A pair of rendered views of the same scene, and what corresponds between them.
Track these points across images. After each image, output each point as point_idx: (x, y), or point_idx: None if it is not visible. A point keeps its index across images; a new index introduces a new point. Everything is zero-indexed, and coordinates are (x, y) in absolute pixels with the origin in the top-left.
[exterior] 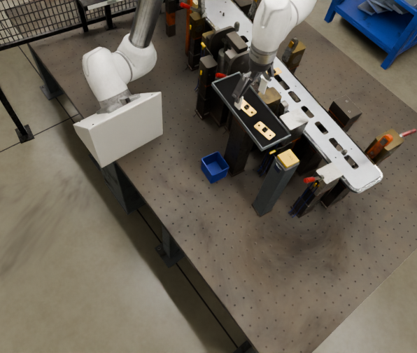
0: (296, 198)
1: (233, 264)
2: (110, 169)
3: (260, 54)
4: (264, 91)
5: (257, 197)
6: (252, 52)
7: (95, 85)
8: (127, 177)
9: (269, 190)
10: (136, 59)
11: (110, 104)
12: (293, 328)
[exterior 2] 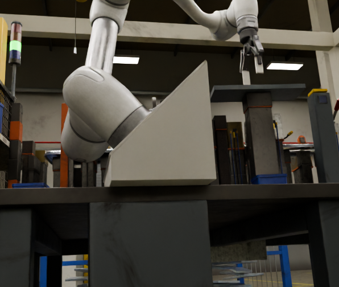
0: None
1: None
2: (183, 261)
3: (255, 18)
4: (249, 82)
5: (327, 175)
6: (249, 19)
7: (119, 88)
8: (247, 189)
9: (331, 138)
10: None
11: (148, 111)
12: None
